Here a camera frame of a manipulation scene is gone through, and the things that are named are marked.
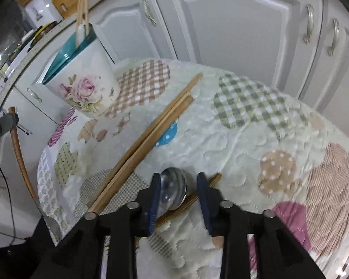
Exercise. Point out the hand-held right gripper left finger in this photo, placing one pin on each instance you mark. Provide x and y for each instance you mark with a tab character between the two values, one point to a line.
151	206

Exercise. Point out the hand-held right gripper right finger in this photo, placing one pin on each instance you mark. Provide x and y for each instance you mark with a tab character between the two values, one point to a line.
205	206

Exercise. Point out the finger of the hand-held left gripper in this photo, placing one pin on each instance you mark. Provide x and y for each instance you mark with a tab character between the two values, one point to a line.
1	128

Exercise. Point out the dark brown wooden chopstick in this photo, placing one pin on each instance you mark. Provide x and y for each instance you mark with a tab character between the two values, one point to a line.
20	157
192	199

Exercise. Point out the metal spoon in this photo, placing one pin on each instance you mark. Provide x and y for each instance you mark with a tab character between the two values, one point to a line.
173	186

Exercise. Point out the floral teal-rimmed utensil holder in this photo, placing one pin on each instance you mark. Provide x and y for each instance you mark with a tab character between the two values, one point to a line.
87	87

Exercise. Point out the light wooden chopstick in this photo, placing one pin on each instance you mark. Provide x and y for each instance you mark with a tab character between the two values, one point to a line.
79	17
180	112
179	104
192	85
87	5

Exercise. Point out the patchwork quilted tablecloth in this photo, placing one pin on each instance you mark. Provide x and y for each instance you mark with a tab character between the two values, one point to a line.
235	151

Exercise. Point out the yellow-lidded black casserole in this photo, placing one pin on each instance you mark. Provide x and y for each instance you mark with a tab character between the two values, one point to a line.
45	32

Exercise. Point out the hanging metal peeler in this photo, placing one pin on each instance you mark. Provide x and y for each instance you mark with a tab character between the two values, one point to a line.
37	14

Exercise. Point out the wooden cutting board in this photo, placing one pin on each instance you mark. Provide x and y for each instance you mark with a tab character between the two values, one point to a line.
69	1

